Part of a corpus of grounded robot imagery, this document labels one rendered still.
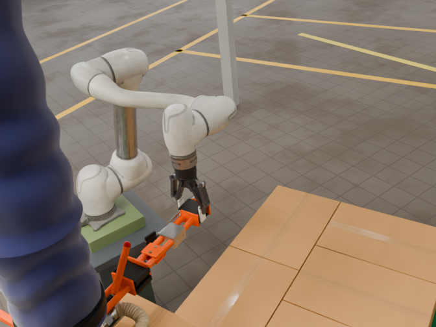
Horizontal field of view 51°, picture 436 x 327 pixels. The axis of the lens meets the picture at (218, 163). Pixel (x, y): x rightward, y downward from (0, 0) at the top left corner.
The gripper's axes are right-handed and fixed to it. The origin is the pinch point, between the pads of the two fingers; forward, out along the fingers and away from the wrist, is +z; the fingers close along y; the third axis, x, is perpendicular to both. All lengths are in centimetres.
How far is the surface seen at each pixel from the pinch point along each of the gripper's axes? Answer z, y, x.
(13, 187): -56, 11, -63
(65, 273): -31, 12, -60
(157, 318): 24.4, 2.2, -29.3
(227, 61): 66, -161, 286
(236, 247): 65, -15, 49
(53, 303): -24, 10, -64
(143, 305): 24.4, -6.0, -27.4
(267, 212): 65, -13, 81
